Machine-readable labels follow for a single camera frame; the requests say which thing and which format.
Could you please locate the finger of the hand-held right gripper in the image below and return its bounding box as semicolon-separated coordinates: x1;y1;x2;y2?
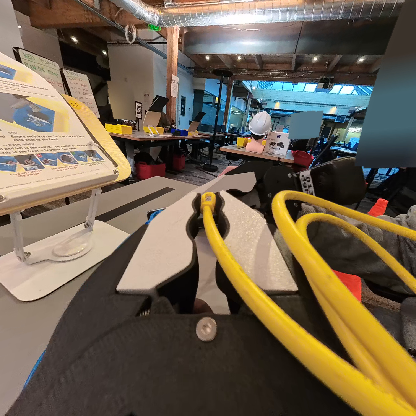
195;161;261;196

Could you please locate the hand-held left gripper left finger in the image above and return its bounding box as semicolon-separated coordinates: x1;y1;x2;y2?
116;192;200;315

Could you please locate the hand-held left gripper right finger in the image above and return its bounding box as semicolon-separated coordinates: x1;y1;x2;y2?
215;191;299;314

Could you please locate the yellow ethernet cable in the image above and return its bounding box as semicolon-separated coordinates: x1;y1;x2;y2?
199;189;416;416

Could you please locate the person's left hand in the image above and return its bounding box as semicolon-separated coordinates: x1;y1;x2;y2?
193;298;215;315

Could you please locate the brown background work table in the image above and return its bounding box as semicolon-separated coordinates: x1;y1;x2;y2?
220;143;294;164
109;130;210;173

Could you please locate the blue plastic bin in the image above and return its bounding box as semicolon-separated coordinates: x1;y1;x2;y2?
23;208;167;389

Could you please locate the pink mannequin head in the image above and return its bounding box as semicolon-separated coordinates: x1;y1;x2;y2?
245;133;265;153

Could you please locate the orange traffic cone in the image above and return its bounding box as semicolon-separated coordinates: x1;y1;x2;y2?
367;198;389;218

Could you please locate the white printed product box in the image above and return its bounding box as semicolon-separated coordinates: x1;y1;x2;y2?
264;131;290;156

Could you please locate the white hard hat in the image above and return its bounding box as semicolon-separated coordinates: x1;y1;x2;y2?
249;111;272;136

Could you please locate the white metal document stand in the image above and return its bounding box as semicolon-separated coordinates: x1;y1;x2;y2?
0;167;130;302

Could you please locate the whiteboard with red writing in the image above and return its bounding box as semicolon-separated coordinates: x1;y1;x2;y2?
61;68;101;118

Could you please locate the whiteboard with green writing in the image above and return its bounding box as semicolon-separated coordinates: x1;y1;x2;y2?
13;47;65;95

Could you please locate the wooden support post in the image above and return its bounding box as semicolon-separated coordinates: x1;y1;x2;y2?
166;26;180;122

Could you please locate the silver round ventilation duct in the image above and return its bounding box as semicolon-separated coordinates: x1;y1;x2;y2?
109;0;405;29

